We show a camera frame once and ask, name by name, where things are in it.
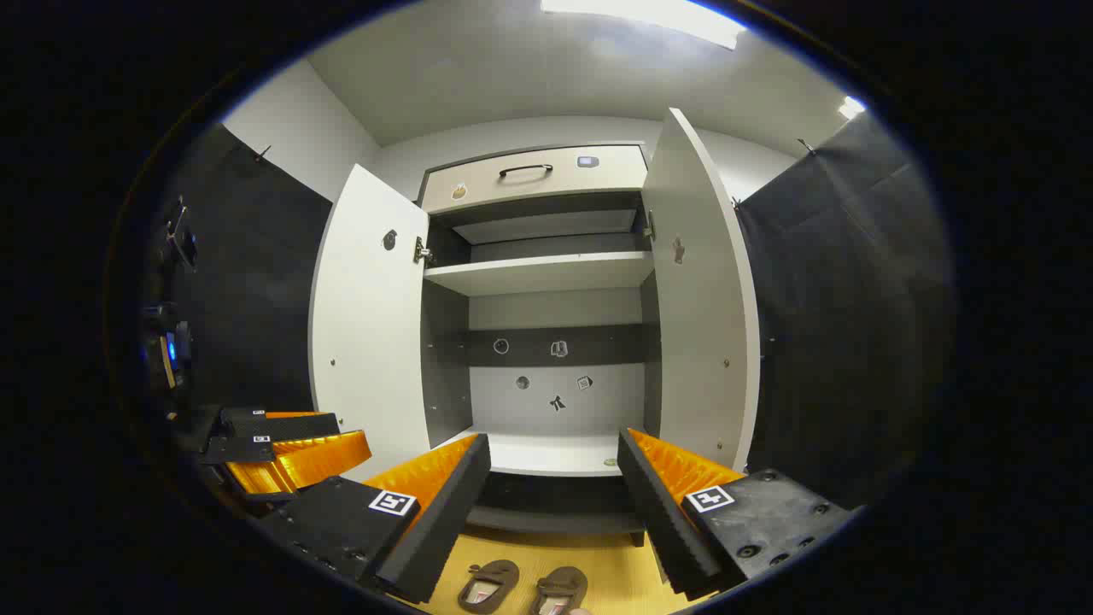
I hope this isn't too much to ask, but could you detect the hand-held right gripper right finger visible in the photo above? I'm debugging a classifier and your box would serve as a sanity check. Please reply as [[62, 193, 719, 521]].
[[617, 427, 855, 601]]

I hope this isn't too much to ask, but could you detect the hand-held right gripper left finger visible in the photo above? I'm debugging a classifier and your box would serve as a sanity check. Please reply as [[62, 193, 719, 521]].
[[256, 433, 492, 606]]

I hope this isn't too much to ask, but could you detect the white cabinet door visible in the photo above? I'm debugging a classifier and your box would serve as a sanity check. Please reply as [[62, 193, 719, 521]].
[[307, 164, 432, 481], [640, 107, 763, 476]]

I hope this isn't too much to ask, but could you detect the white shoe cabinet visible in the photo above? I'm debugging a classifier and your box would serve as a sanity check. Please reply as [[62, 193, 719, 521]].
[[417, 141, 665, 548]]

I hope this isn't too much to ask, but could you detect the beige cabinet drawer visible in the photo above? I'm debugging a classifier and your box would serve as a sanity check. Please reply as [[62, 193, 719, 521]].
[[420, 143, 650, 216]]

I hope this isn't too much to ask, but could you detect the black backdrop cloth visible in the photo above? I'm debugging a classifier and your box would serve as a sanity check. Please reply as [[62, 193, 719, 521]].
[[734, 111, 956, 513], [149, 122, 336, 428]]

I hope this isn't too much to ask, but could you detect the long ceiling light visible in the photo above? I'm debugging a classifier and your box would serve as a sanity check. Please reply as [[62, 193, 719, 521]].
[[540, 0, 749, 50]]

